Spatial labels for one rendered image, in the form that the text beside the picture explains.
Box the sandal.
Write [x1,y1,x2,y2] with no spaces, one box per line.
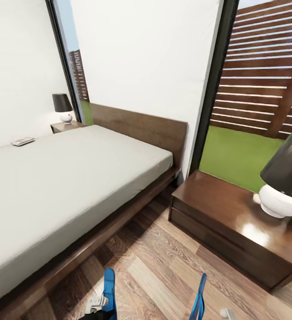
[101,268,117,320]
[189,273,207,320]

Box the hardback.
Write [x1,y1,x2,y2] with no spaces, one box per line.
[11,137,35,146]

